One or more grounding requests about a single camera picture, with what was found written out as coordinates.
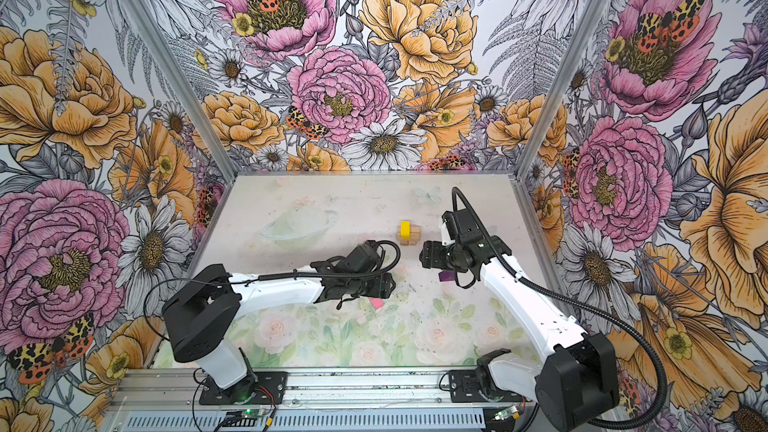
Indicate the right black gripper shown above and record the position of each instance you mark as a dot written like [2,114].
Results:
[431,254]

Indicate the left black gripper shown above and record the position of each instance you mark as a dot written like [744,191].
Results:
[381,286]

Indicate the pink block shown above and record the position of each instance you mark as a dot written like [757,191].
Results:
[376,303]

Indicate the yellow block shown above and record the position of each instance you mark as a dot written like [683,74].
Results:
[405,230]

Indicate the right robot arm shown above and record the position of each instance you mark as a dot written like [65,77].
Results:
[573,377]

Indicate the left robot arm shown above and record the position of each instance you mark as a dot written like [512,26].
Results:
[199,316]

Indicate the purple house-shaped block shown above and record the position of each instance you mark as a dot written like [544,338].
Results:
[446,276]

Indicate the green circuit board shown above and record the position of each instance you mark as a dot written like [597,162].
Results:
[252,415]

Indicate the small right circuit board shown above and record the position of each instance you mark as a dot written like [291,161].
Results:
[510,413]

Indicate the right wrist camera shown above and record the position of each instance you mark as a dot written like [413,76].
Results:
[459,227]

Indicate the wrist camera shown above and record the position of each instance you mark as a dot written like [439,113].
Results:
[365,258]
[459,227]

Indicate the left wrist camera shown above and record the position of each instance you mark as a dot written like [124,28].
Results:
[365,258]

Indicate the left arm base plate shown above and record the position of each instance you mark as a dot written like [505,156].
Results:
[256,388]

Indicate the aluminium front rail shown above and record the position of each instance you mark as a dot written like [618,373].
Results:
[312,388]

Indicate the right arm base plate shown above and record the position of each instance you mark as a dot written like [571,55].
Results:
[475,386]

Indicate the left aluminium corner post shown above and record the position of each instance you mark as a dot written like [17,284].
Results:
[153,37]

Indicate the aluminium corner post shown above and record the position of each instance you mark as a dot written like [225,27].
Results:
[583,31]
[153,37]

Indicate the right aluminium corner post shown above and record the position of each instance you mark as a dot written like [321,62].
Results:
[583,31]

